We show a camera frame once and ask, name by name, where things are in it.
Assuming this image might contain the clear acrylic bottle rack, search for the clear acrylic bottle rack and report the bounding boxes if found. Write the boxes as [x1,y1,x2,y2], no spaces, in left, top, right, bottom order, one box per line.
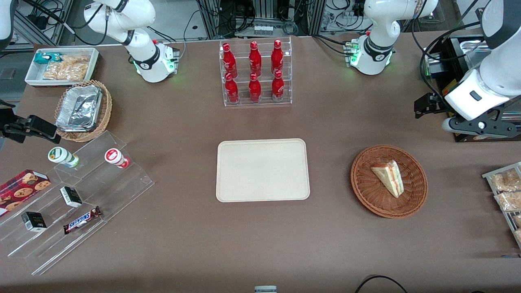
[219,37,293,107]

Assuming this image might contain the red lid drink cup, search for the red lid drink cup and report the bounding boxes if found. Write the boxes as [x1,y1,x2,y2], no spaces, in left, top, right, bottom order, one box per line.
[104,148,131,169]

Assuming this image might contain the triangular sandwich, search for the triangular sandwich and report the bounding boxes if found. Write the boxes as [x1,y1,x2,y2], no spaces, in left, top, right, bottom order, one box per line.
[370,160,405,199]

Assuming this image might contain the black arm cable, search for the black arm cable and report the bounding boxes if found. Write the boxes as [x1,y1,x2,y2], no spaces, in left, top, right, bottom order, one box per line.
[16,0,125,46]
[411,0,489,102]

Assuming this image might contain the black food warmer machine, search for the black food warmer machine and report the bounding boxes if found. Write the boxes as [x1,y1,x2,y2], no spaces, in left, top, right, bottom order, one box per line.
[422,34,521,143]

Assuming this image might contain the clear acrylic stepped shelf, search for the clear acrylic stepped shelf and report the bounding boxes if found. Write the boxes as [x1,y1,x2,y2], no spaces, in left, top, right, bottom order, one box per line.
[0,130,155,276]

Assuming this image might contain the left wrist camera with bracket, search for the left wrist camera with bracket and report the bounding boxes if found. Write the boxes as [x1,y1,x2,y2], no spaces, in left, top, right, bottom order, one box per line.
[442,115,521,138]

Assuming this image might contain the red soda bottle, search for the red soda bottle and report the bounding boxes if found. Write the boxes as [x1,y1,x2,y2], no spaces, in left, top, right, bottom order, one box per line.
[222,42,238,79]
[248,72,262,103]
[248,41,263,77]
[271,70,285,102]
[224,72,240,104]
[271,39,285,76]

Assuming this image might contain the light brown wicker basket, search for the light brown wicker basket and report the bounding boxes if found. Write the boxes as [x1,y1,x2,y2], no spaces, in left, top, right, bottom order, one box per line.
[54,80,113,142]

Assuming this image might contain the dark brown wicker basket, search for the dark brown wicker basket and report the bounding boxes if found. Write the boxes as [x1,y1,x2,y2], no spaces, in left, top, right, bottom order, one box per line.
[350,145,429,219]

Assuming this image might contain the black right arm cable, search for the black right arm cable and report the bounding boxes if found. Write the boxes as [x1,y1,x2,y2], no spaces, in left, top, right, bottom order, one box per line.
[16,0,125,46]

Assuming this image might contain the steel food pan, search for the steel food pan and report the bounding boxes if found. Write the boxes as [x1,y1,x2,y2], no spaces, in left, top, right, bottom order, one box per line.
[456,37,487,61]

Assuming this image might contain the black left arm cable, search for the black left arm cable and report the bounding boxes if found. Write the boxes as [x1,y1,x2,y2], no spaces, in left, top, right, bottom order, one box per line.
[411,0,489,102]

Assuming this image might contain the grey metal snack tray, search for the grey metal snack tray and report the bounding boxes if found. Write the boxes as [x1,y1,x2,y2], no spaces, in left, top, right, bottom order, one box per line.
[482,162,521,249]

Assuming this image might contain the red cookie box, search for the red cookie box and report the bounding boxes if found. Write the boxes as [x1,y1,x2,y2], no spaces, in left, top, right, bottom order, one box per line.
[0,169,52,217]

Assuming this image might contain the aluminium frame rack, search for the aluminium frame rack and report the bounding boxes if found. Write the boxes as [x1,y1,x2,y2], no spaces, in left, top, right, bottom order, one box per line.
[196,0,327,39]

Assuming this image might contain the black floor cable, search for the black floor cable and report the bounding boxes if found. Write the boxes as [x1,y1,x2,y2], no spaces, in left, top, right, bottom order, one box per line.
[354,275,409,293]

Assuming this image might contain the aluminium foil containers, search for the aluminium foil containers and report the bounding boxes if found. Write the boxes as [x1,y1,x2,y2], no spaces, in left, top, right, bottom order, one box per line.
[55,85,103,133]

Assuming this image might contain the white rectangular snack bin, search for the white rectangular snack bin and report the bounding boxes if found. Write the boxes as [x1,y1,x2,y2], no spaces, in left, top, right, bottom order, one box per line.
[24,47,100,87]

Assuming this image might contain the beige plastic tray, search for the beige plastic tray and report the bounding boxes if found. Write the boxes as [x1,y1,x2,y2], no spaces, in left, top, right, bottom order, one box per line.
[216,138,311,203]

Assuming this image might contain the teal snack packet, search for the teal snack packet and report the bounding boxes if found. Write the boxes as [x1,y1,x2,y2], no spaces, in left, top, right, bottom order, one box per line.
[33,52,64,64]

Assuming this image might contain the green lid drink cup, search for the green lid drink cup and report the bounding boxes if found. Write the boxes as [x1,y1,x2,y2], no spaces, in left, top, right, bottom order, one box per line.
[48,146,80,168]

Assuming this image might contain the clear bag of chips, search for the clear bag of chips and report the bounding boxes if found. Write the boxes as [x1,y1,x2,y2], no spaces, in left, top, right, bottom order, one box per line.
[42,55,91,81]

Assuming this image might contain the Snickers chocolate bar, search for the Snickers chocolate bar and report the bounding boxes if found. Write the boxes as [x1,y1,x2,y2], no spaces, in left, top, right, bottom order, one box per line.
[63,206,103,235]

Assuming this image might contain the small black carton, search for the small black carton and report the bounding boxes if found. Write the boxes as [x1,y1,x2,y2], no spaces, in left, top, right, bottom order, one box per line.
[59,186,83,208]
[21,211,48,233]

